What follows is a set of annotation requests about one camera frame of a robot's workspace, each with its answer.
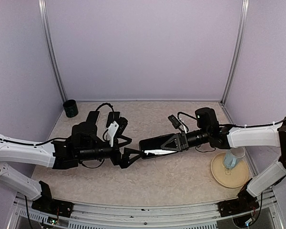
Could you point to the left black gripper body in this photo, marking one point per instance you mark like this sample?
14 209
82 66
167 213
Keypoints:
115 158

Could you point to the light blue mug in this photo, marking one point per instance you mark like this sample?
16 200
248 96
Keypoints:
233 156

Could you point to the left aluminium frame post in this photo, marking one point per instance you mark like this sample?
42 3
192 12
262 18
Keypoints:
50 47

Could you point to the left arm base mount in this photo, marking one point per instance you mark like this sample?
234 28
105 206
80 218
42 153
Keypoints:
53 206

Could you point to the black phone purple edge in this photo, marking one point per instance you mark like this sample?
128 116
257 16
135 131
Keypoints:
112 116

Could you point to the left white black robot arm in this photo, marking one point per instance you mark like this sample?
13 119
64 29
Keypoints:
61 154

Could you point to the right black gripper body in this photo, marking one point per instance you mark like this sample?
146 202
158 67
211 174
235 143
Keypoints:
182 137

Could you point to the beige round plate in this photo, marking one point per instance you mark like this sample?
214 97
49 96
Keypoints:
230 178

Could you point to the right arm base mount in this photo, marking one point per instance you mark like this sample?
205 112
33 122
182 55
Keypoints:
243 203

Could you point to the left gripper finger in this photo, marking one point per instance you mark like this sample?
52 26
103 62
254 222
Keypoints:
126 142
129 156

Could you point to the front aluminium rail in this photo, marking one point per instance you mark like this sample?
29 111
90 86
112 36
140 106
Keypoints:
193 216

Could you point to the dark green cup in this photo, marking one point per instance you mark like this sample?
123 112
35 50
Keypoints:
70 108

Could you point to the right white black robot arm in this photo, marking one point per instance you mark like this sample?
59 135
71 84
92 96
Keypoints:
232 136

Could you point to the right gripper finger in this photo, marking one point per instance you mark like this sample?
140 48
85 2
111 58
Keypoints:
172 142
168 148

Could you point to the right aluminium frame post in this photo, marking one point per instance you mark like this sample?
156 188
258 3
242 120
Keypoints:
237 50

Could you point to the aluminium frame post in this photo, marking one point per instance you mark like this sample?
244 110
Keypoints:
237 50
50 47

